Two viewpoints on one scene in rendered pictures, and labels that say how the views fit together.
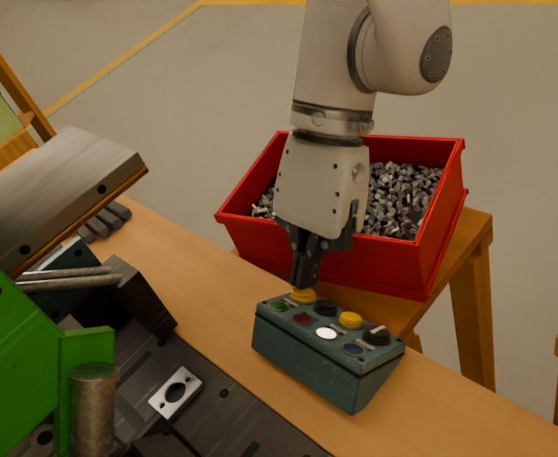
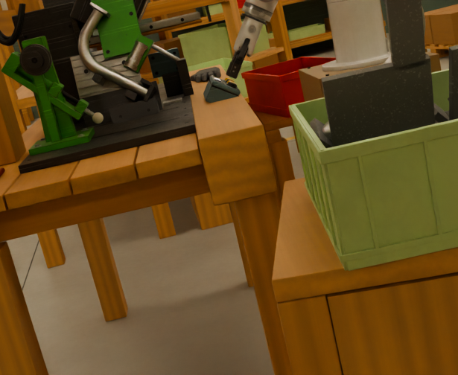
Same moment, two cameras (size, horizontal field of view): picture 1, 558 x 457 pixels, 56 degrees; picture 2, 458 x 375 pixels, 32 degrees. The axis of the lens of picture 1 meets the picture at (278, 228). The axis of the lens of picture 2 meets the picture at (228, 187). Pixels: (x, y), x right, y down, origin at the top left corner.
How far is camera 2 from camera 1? 1.89 m
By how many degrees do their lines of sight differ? 38
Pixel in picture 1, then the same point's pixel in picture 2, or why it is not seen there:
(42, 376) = (130, 42)
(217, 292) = not seen: hidden behind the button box
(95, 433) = (132, 56)
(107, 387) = (141, 46)
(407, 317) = (276, 120)
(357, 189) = (249, 34)
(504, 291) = not seen: outside the picture
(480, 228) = not seen: hidden behind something
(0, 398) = (119, 40)
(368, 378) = (216, 89)
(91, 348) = (145, 41)
